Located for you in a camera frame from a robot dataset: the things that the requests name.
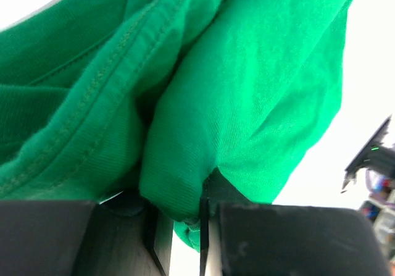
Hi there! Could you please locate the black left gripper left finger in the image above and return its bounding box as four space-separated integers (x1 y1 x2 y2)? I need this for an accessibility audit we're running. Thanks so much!
1 190 173 276

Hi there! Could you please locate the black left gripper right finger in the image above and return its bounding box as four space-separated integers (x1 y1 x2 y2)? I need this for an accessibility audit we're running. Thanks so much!
200 170 389 276

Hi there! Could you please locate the green t shirt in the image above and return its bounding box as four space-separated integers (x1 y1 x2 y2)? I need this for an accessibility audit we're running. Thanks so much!
1 0 352 249

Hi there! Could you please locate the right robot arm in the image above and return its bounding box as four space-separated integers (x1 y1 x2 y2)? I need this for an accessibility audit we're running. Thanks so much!
341 116 394 222

